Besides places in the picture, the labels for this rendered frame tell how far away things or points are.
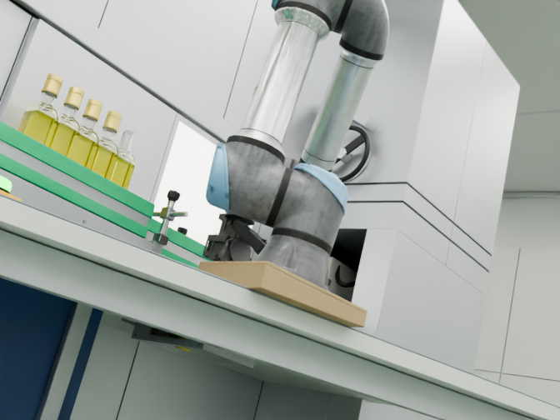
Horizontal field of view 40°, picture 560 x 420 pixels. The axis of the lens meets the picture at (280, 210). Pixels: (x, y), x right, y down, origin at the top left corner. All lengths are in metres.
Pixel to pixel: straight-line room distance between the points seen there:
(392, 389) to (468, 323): 1.40
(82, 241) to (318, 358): 0.49
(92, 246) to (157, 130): 1.01
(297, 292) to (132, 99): 0.96
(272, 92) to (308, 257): 0.32
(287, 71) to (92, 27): 0.69
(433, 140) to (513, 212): 3.40
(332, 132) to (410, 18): 1.22
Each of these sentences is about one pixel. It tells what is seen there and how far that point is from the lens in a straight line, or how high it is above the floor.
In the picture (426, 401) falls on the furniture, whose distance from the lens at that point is 1.57.
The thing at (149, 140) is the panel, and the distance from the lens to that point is 2.08.
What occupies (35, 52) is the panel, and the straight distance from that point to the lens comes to 1.90.
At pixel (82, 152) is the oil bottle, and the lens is 1.76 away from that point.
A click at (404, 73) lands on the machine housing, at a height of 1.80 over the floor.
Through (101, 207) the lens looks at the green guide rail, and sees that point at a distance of 1.65.
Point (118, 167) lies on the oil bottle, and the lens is 1.82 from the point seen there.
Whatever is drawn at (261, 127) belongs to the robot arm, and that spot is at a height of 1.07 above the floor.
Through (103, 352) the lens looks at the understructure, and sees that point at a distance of 2.05.
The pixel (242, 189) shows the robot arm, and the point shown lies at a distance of 1.38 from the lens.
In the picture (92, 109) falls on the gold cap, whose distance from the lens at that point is 1.81.
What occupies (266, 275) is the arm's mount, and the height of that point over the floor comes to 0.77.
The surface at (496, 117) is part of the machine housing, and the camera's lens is 3.09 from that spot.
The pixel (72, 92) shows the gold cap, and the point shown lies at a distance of 1.78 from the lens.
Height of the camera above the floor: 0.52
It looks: 17 degrees up
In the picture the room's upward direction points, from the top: 14 degrees clockwise
